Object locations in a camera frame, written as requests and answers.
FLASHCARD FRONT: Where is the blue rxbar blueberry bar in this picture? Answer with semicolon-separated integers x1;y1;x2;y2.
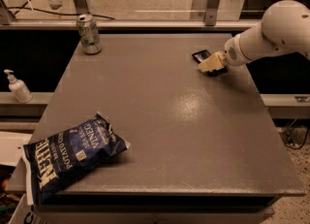
192;49;228;77

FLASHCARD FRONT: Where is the blue kettle chip bag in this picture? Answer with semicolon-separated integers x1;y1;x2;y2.
21;112;130;206

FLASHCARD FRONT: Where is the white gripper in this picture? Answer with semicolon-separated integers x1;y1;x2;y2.
199;34;250;73

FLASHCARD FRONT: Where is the right metal glass bracket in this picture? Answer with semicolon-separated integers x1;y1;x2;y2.
204;0;220;26

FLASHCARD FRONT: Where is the black cable behind glass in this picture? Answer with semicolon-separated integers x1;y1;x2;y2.
7;0;116;21

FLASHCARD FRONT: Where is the black cable on floor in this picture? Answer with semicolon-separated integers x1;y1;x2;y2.
281;119;310;150

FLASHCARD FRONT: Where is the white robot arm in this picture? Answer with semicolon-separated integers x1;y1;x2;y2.
199;0;310;73

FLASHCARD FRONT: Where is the white pump dispenser bottle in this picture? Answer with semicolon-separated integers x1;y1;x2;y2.
4;69;32;103

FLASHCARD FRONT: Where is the grey table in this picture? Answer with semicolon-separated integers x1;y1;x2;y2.
5;33;307;224

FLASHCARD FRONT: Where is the green soda can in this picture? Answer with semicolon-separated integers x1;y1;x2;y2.
77;14;102;54

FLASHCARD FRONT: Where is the white cardboard box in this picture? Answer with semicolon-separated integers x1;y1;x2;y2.
9;194;48;224

